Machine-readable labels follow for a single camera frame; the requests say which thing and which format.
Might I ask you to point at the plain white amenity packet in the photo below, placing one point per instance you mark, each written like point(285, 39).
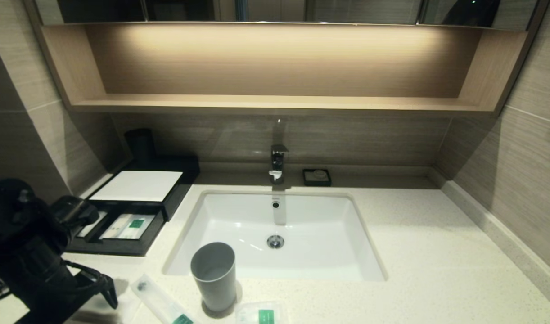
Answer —
point(95, 223)

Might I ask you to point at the packet with green square label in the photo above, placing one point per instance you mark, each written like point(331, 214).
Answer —
point(261, 314)

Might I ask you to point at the white sink basin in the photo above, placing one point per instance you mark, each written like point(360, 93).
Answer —
point(315, 234)

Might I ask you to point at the black soap dish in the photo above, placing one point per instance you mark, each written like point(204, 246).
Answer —
point(307, 181)

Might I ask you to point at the wooden wall shelf niche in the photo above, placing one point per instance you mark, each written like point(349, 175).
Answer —
point(275, 102)

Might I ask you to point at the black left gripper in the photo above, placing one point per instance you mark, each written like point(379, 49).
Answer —
point(72, 292)

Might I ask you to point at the black amenity box housing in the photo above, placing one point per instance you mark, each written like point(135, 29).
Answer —
point(187, 177)

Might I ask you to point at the mirror cabinet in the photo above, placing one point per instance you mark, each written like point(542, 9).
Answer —
point(347, 11)

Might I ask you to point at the white board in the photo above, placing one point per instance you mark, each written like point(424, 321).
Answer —
point(137, 185)

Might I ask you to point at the chrome sink drain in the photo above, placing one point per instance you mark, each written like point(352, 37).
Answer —
point(275, 241)

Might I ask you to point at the vanity kit packet green label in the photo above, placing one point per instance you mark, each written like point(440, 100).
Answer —
point(137, 227)

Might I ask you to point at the black cylindrical cup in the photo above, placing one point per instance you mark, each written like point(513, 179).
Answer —
point(141, 144)

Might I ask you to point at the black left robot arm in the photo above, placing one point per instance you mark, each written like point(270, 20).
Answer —
point(27, 243)

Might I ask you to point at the small round soap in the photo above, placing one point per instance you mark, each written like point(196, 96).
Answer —
point(320, 174)

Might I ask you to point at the toothbrush packet with green label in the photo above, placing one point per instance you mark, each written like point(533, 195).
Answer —
point(160, 301)

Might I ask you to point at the grey plastic cup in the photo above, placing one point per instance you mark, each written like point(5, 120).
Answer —
point(214, 283)

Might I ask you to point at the comb packet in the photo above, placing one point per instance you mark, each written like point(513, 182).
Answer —
point(115, 226)

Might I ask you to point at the black drawer amenity box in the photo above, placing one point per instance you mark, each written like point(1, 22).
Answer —
point(122, 246)

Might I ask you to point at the chrome faucet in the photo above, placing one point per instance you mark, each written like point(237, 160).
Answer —
point(278, 162)

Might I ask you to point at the clear toothbrush packet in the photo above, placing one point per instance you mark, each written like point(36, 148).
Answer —
point(124, 310)

